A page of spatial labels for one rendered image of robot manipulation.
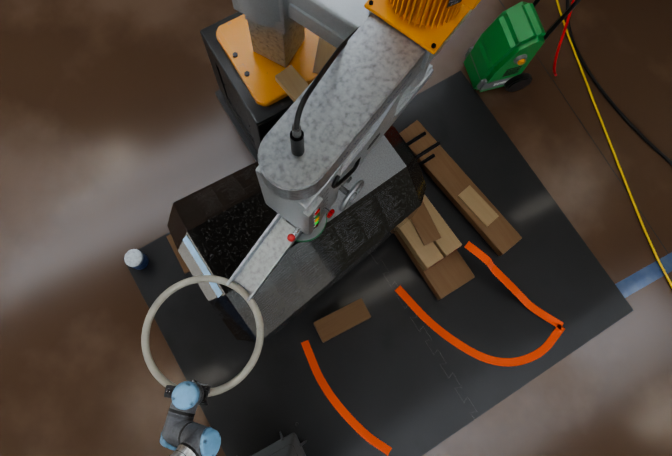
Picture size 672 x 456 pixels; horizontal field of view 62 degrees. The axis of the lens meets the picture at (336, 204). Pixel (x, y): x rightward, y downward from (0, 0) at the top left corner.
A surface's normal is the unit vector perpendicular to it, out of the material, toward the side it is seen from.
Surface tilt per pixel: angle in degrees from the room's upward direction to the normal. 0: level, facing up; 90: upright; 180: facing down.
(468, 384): 0
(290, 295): 45
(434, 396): 0
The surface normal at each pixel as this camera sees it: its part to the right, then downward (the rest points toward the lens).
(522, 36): -0.50, -0.07
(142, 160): 0.04, -0.26
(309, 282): 0.45, 0.37
